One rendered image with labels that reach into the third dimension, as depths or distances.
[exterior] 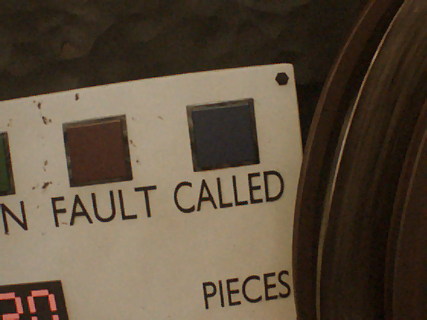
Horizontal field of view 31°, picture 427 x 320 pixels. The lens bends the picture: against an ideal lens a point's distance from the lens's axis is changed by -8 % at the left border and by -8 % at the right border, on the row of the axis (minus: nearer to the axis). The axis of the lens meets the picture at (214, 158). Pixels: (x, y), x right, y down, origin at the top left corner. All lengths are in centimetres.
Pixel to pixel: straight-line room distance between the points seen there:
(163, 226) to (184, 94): 8
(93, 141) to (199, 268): 11
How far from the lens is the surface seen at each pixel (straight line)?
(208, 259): 53
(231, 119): 51
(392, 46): 40
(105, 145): 51
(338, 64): 46
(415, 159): 39
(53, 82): 53
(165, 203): 52
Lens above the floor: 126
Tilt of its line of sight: 8 degrees down
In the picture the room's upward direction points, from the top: 6 degrees counter-clockwise
